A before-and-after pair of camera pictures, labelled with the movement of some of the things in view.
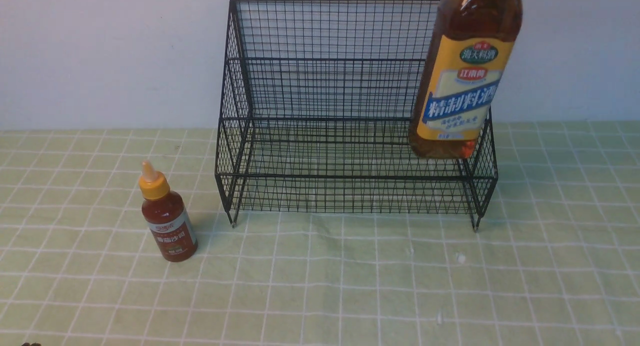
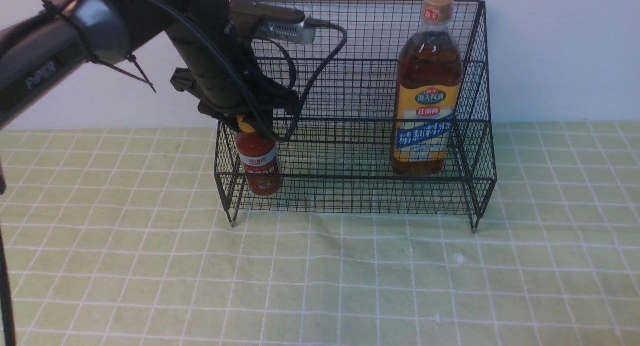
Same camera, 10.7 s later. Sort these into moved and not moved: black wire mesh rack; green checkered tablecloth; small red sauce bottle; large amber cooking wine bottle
Moved: small red sauce bottle; large amber cooking wine bottle
Not moved: black wire mesh rack; green checkered tablecloth
